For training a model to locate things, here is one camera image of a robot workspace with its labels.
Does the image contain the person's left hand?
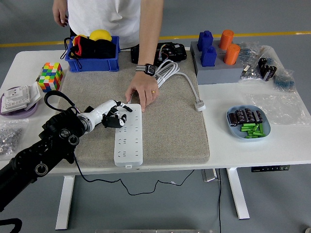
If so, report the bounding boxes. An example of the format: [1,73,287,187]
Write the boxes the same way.
[125,70,160,113]

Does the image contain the person's right hand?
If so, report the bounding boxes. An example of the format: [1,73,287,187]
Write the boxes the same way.
[52,5,70,28]

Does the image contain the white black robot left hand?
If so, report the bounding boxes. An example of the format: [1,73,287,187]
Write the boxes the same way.
[84,99,134,129]

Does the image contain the white power strip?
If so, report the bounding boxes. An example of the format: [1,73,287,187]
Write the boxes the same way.
[113,103,144,167]

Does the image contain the thin black adapter cord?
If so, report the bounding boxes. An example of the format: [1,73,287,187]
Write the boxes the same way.
[73,155,195,196]

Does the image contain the black wristwatch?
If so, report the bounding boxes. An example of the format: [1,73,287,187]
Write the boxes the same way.
[135,63,156,77]

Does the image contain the person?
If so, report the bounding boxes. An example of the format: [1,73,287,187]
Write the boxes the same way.
[67,0,143,49]

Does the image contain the yellow ball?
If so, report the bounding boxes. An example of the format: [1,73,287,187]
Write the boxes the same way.
[89,29,113,42]

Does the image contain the black electronic device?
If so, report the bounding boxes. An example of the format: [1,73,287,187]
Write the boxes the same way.
[130,42,188,67]

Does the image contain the blue plastic bin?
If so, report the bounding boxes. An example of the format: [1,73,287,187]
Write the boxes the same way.
[65,35,121,73]

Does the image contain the black pouch with red trim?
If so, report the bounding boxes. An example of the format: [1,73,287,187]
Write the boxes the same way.
[63,35,117,70]

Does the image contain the grey-brown mat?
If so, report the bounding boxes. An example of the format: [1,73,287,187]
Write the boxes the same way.
[43,50,210,168]

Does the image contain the multicoloured puzzle cube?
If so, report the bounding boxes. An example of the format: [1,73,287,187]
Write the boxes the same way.
[37,62,64,93]

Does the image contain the blue block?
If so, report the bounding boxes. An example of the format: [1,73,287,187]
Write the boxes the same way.
[200,46,217,67]
[196,30,214,52]

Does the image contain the grey block holder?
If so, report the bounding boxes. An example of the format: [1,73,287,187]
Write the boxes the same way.
[190,40,244,85]

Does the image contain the orange cylinder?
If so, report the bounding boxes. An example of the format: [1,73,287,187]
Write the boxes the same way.
[223,44,241,65]
[218,30,234,50]

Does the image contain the black cylindrical capacitor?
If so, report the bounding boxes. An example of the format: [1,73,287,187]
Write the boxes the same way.
[228,113,240,127]
[254,110,265,124]
[243,108,256,121]
[234,109,246,122]

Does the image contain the clear bag of screws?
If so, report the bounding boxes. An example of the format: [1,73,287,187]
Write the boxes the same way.
[0,118,30,161]

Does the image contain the light blue plate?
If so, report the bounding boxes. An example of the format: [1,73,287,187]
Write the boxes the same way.
[226,104,271,142]

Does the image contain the white table leg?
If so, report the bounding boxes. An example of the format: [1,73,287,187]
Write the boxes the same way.
[55,175,75,231]
[225,167,250,220]

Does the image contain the clear bag metal parts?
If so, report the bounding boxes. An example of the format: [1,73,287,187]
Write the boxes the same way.
[239,62,263,82]

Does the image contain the metal box under table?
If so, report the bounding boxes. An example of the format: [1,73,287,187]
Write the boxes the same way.
[201,169,221,182]

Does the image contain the clear bag blue components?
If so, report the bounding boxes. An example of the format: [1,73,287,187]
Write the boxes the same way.
[239,41,260,64]
[272,69,296,93]

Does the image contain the clear bag black capacitors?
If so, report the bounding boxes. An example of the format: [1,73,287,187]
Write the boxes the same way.
[257,46,285,83]

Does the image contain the empty clear plastic bag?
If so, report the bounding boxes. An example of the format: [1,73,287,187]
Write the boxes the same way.
[244,91,311,126]

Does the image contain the black table control panel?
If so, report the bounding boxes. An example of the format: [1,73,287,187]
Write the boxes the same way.
[251,165,291,173]

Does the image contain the white power strip cable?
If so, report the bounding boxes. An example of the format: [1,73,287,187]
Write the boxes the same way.
[126,60,207,113]

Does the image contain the white wall socket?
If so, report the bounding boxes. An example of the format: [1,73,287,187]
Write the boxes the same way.
[0,85,31,115]

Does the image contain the black hanging cable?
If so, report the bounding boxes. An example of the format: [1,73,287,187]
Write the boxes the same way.
[217,168,222,233]

